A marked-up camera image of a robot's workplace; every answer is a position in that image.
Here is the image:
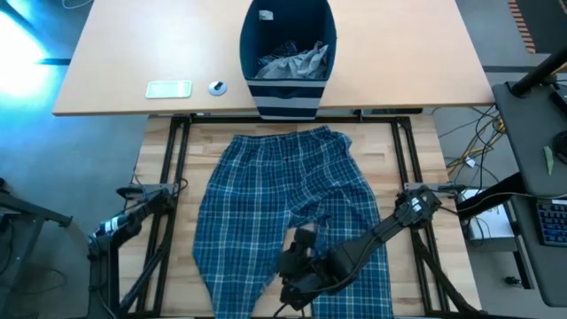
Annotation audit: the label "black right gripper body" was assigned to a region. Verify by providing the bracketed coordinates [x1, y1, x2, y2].
[277, 248, 327, 310]

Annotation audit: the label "blue plaid pajama pants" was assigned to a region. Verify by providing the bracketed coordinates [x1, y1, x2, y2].
[191, 125, 394, 319]

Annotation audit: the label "grey garment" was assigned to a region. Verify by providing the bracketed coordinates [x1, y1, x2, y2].
[255, 40, 330, 82]

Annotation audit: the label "navy white striped laundry bin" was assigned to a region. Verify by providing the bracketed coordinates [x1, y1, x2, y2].
[239, 0, 338, 121]

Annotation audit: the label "small round tape roll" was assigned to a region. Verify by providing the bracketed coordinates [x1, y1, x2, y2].
[207, 80, 229, 97]

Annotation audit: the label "white box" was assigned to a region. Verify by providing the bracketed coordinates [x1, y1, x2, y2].
[460, 188, 519, 243]

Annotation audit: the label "black desk leg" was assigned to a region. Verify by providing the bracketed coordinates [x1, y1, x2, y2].
[455, 171, 526, 222]

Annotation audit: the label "silver flat phone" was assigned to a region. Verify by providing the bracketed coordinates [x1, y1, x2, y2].
[145, 79, 194, 100]

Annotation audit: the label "light wooden desk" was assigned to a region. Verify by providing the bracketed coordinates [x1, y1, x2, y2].
[51, 0, 496, 117]

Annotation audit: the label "grey side desk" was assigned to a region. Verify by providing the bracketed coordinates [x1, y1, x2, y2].
[492, 81, 567, 308]

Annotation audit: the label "black backlit keyboard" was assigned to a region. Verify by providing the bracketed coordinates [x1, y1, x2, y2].
[535, 198, 567, 248]

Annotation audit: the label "green leaf-shaped item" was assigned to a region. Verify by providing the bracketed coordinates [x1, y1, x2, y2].
[543, 145, 555, 176]

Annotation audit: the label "black round object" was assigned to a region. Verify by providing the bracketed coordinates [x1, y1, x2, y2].
[551, 129, 567, 166]

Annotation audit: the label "dark grey metal stand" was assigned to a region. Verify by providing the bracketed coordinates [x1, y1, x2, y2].
[0, 176, 74, 319]

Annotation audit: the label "black pole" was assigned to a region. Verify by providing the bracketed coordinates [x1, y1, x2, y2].
[508, 43, 567, 97]

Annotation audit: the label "black desk device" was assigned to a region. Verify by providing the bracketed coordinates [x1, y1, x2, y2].
[548, 81, 567, 117]

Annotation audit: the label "yellow cable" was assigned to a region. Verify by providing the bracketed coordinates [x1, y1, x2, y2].
[446, 119, 507, 175]

